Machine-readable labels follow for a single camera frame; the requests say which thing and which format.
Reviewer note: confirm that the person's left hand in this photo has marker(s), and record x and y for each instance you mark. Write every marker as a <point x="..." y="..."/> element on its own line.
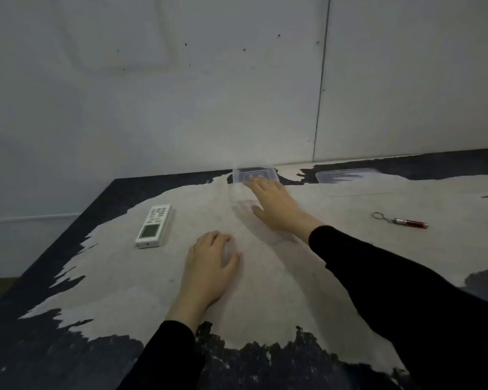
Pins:
<point x="205" y="276"/>

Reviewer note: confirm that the person's right hand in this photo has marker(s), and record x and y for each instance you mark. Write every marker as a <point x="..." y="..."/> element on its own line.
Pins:
<point x="278" y="209"/>

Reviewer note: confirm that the person's right thumb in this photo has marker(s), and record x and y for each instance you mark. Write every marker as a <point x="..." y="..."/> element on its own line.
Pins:
<point x="260" y="214"/>

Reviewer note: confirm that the person's left thumb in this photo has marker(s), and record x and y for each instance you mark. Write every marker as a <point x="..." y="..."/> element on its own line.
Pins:
<point x="234" y="263"/>

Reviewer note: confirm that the person's left forearm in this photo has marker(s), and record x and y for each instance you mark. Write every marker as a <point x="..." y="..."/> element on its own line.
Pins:
<point x="166" y="357"/>

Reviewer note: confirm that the person's right forearm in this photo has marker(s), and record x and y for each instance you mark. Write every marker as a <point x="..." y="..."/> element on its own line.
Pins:
<point x="410" y="304"/>

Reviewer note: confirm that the clear plastic container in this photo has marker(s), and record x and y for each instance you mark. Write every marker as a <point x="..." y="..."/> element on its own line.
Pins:
<point x="254" y="173"/>

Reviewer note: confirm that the white remote control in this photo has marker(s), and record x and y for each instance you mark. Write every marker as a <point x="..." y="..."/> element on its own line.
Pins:
<point x="153" y="226"/>

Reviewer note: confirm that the clear plastic lid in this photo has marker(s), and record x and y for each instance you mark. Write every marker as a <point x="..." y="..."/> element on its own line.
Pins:
<point x="347" y="175"/>

